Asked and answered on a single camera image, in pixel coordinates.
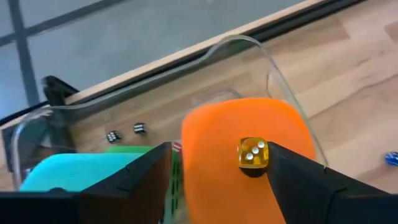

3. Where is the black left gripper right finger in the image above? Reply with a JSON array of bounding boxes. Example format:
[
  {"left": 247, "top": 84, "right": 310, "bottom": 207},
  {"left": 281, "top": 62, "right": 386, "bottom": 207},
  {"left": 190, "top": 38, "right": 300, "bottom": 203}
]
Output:
[{"left": 266, "top": 141, "right": 348, "bottom": 224}]

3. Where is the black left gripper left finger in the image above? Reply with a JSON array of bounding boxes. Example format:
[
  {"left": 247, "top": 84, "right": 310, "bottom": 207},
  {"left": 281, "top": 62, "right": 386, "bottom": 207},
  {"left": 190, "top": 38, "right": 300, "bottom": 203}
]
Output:
[{"left": 79, "top": 141, "right": 174, "bottom": 224}]

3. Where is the large green foam die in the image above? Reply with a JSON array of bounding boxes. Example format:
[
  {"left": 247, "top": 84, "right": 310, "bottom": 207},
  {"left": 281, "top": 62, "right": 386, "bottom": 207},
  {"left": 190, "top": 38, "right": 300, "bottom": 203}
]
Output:
[
  {"left": 105, "top": 144, "right": 156, "bottom": 155},
  {"left": 162, "top": 151, "right": 184, "bottom": 224}
]

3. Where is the small yellow translucent die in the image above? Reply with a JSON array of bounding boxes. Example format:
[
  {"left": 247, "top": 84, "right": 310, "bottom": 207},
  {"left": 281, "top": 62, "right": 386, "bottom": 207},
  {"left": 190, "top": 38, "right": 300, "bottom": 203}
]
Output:
[{"left": 238, "top": 137, "right": 270, "bottom": 169}]

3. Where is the small black die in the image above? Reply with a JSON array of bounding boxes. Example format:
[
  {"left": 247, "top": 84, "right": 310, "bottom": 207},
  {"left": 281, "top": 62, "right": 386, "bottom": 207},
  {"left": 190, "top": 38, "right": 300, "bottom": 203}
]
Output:
[
  {"left": 106, "top": 130, "right": 123, "bottom": 144},
  {"left": 133, "top": 122, "right": 147, "bottom": 135}
]

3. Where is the large teal foam die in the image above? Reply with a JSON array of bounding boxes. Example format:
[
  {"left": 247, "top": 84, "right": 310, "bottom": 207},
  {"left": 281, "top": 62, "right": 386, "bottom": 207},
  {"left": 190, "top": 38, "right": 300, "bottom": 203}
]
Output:
[{"left": 19, "top": 152, "right": 150, "bottom": 192}]

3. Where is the large orange foam die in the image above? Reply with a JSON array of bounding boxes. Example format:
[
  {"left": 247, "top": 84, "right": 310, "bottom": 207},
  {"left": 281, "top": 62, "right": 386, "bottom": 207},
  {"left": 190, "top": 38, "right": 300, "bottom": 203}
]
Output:
[{"left": 181, "top": 97, "right": 317, "bottom": 224}]

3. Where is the small blue die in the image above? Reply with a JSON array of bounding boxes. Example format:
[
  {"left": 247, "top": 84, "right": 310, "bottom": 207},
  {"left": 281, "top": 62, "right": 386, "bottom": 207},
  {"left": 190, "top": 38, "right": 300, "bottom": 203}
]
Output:
[{"left": 384, "top": 151, "right": 398, "bottom": 167}]

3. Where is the clear plastic box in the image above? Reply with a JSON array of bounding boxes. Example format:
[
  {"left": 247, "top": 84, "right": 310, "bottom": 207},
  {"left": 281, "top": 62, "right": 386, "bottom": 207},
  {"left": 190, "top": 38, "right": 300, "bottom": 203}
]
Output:
[{"left": 11, "top": 34, "right": 329, "bottom": 192}]

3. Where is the black aluminium table frame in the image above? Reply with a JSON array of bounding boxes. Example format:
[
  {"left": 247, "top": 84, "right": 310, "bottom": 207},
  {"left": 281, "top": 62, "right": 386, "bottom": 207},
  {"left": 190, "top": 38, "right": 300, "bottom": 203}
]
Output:
[{"left": 0, "top": 0, "right": 368, "bottom": 128}]

